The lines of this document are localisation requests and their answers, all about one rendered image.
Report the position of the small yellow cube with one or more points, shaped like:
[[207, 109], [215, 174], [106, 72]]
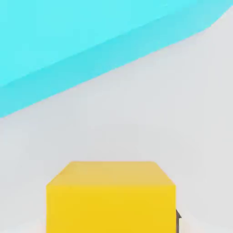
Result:
[[111, 203]]

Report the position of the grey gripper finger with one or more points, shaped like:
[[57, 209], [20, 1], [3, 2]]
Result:
[[177, 221]]

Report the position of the large cyan box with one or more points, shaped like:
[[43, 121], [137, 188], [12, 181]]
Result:
[[72, 41]]

